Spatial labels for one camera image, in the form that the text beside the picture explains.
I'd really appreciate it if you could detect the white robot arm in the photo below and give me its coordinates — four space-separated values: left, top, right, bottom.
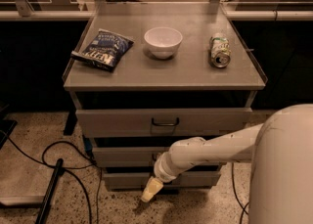
141 104 313 224

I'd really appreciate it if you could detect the black cable floor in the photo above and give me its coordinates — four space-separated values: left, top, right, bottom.
0 129 104 224
230 162 250 224

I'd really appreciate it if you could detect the blue chip bag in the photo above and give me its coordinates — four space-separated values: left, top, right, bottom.
70 28 134 72

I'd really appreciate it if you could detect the grey top drawer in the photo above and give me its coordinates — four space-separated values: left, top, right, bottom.
76 108 252 138

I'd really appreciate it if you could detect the white bowl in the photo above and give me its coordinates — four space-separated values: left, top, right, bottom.
144 27 183 60

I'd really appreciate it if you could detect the grey bottom drawer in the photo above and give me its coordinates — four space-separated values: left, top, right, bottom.
103 171 220 191

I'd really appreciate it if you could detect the grey drawer cabinet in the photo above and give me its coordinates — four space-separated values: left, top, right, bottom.
65 2 266 175

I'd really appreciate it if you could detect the black cable right floor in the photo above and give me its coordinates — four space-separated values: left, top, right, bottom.
230 162 250 224

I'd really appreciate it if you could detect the white horizontal rail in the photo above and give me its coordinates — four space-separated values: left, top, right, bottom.
0 11 313 22

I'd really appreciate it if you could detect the black floor bar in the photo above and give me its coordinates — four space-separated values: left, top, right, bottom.
35 158 64 224

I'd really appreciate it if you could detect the black cable left floor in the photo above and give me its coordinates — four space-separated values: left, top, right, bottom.
0 129 104 224

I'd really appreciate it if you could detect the grey drawer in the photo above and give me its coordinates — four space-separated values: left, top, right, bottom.
92 147 168 167
76 108 252 138
103 171 220 191

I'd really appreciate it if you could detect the green soda can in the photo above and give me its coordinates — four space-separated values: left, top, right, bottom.
209 33 231 68

